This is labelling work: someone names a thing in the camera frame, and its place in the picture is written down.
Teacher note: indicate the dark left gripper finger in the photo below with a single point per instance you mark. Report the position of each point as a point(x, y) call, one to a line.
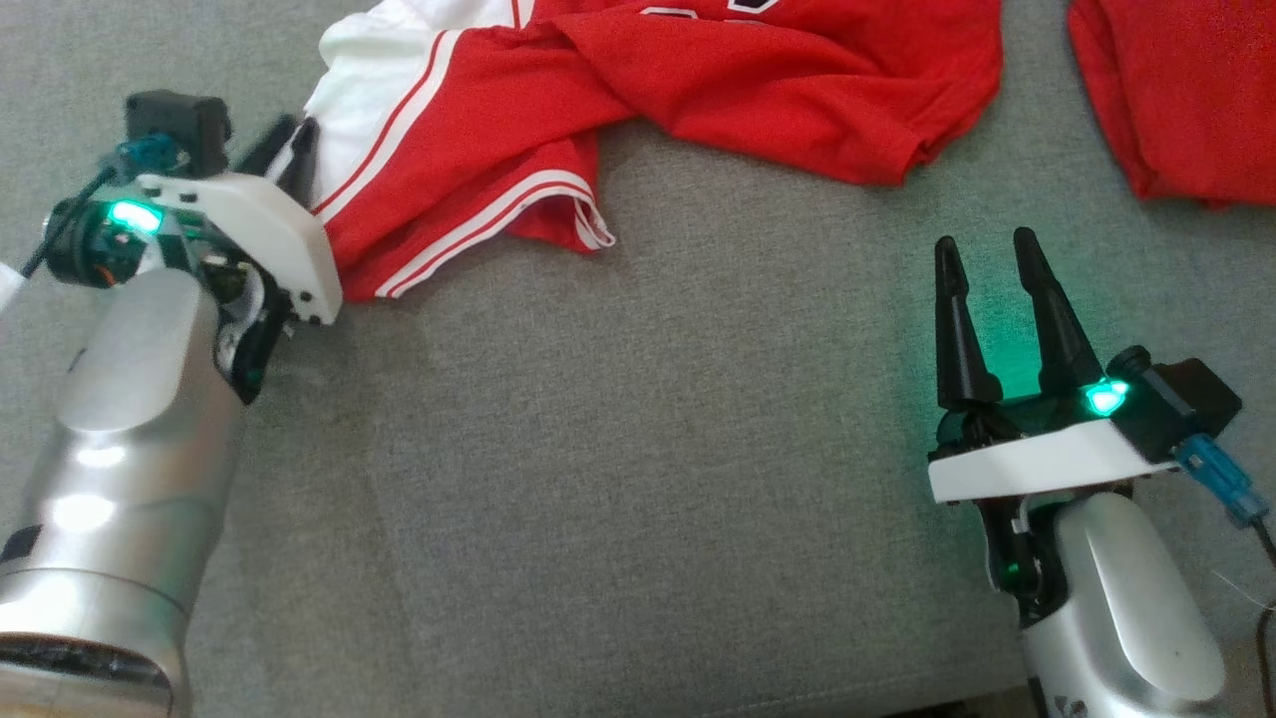
point(301, 165)
point(267, 148)

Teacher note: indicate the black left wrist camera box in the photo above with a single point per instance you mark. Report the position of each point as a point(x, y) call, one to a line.
point(179, 125)

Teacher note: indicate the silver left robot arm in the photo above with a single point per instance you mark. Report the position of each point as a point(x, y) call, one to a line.
point(120, 479)

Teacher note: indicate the grey fabric sofa seat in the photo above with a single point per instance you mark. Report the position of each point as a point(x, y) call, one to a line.
point(638, 449)

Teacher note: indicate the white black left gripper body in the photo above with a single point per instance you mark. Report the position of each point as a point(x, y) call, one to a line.
point(249, 224)

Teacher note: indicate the red garment with white trim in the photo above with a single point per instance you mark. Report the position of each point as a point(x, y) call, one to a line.
point(1186, 90)

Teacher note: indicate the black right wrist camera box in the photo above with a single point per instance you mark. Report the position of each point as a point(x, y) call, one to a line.
point(1191, 404)

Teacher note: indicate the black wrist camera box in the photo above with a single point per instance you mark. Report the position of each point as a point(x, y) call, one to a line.
point(1191, 404)
point(179, 125)

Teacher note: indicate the red Bulls garment white panels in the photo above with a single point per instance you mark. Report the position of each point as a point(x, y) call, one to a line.
point(748, 90)

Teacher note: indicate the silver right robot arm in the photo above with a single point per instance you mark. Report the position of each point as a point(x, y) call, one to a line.
point(1126, 618)

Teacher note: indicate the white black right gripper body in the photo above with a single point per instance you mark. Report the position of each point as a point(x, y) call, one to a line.
point(1037, 459)

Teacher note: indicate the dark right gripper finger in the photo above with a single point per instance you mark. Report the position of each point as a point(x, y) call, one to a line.
point(962, 339)
point(1062, 339)

